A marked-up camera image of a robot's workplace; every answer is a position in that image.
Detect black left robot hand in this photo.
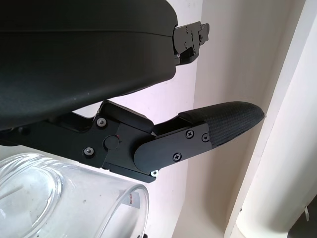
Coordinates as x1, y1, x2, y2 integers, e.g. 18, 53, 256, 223
0, 0, 266, 184

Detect clear glass cup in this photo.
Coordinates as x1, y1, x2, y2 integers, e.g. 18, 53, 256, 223
0, 153, 151, 238

